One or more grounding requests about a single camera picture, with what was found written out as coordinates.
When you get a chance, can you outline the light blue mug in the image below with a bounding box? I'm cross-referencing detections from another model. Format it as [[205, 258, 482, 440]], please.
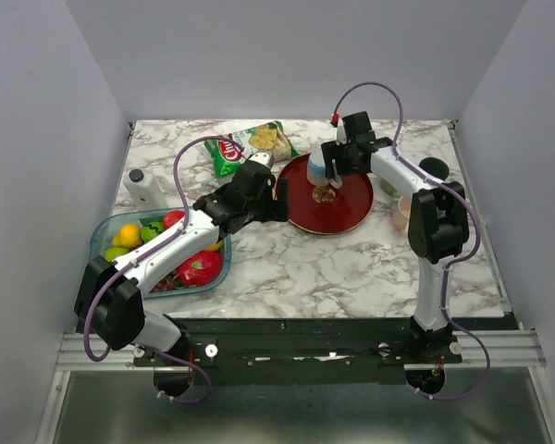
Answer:
[[306, 149, 343, 189]]

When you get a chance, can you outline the light green mug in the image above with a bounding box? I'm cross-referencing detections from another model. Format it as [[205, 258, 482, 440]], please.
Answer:
[[379, 179, 401, 199]]

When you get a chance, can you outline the pink mug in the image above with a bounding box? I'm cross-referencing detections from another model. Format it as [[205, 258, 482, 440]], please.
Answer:
[[391, 197, 411, 234]]

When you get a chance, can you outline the dark teal mug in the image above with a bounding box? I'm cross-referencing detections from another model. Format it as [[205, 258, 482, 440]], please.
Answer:
[[418, 157, 450, 181]]

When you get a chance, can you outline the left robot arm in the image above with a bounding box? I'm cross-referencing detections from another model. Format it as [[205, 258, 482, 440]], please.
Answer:
[[74, 154, 289, 365]]

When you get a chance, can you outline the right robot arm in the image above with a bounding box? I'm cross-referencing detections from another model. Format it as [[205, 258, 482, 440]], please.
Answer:
[[321, 111, 469, 363]]

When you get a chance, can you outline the round red lacquer tray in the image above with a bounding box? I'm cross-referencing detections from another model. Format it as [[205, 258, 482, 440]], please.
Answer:
[[278, 154, 374, 235]]

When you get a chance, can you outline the green chips bag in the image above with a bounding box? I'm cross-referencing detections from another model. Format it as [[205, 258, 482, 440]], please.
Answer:
[[203, 120, 299, 179]]

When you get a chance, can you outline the yellow lemon toy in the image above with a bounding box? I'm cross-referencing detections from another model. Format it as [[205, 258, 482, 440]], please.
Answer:
[[204, 240, 224, 252], [112, 224, 142, 249]]

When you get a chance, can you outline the red apple toy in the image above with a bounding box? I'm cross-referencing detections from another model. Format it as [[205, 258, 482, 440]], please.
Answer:
[[162, 210, 185, 230]]

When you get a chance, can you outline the red dragon fruit toy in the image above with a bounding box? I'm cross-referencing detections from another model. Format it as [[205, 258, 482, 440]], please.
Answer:
[[175, 251, 223, 288]]

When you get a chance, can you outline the green avocado toy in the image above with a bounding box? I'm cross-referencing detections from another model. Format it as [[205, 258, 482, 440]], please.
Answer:
[[141, 221, 165, 243]]

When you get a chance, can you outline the white bottle black cap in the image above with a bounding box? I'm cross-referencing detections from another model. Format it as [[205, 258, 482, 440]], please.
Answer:
[[123, 168, 168, 211]]

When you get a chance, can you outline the dark grape bunch toy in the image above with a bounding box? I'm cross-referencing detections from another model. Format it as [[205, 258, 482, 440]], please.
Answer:
[[152, 275, 182, 293]]

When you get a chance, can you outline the clear blue fruit container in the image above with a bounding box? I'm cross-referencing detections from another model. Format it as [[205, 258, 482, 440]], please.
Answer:
[[89, 208, 232, 299]]

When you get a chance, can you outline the green lime toy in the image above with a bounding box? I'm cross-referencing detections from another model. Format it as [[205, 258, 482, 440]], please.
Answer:
[[104, 247, 130, 262]]

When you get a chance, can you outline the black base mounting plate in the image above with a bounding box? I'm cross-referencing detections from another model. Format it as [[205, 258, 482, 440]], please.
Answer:
[[129, 314, 517, 399]]

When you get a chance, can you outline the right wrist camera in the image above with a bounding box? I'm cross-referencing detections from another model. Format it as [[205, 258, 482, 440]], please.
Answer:
[[330, 113, 347, 144]]

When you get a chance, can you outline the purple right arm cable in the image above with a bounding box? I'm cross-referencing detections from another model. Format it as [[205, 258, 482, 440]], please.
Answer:
[[330, 80, 491, 402]]

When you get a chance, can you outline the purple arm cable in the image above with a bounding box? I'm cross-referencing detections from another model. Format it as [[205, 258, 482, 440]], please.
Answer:
[[330, 80, 491, 402], [82, 136, 258, 405]]

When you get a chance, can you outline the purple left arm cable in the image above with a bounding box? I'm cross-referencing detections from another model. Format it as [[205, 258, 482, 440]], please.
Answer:
[[82, 136, 258, 405]]

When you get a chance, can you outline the aluminium frame rail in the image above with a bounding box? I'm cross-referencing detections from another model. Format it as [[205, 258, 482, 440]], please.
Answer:
[[55, 330, 547, 372]]

